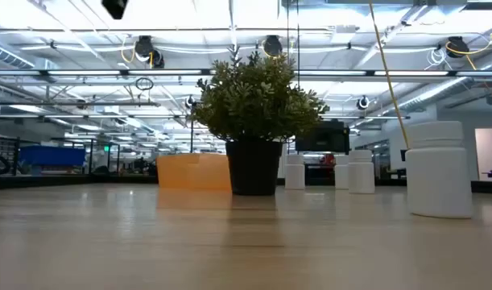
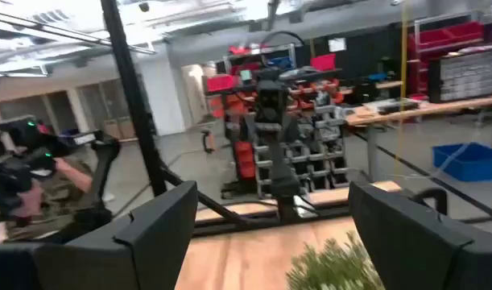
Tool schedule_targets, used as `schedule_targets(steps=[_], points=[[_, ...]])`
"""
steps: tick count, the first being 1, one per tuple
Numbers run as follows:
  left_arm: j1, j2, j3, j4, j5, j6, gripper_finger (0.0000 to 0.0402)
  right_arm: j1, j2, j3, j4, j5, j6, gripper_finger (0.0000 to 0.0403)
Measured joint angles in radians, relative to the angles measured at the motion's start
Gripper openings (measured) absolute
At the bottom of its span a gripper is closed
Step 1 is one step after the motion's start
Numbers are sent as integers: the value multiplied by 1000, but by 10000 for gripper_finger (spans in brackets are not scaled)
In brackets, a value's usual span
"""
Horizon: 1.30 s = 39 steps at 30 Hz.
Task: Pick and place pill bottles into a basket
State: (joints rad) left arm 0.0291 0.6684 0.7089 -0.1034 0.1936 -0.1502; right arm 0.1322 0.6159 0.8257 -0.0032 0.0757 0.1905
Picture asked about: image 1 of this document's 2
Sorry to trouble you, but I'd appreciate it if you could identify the small white pill bottle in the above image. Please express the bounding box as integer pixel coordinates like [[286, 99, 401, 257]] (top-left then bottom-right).
[[348, 149, 376, 195], [334, 155, 350, 190], [284, 154, 306, 191]]

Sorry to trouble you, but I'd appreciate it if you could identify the black coiled cable ring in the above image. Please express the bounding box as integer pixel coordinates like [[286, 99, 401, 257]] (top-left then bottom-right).
[[134, 77, 155, 92]]

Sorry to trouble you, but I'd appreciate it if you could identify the yellow hanging cord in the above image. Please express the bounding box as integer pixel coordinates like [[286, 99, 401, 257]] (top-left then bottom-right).
[[368, 0, 411, 150]]

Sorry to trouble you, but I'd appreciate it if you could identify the black monitor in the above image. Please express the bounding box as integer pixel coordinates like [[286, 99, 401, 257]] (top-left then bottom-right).
[[295, 120, 350, 154]]

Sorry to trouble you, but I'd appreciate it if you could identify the green artificial plant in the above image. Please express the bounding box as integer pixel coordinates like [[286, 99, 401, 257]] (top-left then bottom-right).
[[188, 44, 330, 143]]

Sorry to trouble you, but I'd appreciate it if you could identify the silver ventilation duct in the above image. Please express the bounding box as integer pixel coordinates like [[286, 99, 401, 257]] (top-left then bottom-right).
[[396, 76, 472, 114]]

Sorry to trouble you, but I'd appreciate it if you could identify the black plant pot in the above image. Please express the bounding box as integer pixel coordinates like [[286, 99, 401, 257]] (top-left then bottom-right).
[[225, 139, 283, 197]]

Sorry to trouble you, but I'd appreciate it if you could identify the orange plastic basket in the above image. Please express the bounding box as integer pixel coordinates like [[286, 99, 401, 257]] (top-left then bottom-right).
[[156, 152, 233, 193]]

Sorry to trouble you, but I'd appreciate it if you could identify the black storage rack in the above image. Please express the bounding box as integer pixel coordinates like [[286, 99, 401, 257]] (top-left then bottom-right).
[[0, 135, 20, 176]]

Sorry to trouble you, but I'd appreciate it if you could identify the white board panel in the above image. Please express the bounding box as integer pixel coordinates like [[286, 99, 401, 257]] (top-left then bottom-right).
[[474, 127, 492, 181]]

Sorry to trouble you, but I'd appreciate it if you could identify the large white pill bottle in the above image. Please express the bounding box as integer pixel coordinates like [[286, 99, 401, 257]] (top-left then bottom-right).
[[404, 120, 473, 220]]

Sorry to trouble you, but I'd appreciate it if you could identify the long ceiling light strip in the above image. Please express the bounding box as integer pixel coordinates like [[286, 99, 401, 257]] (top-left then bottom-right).
[[0, 68, 215, 77], [293, 69, 492, 78]]

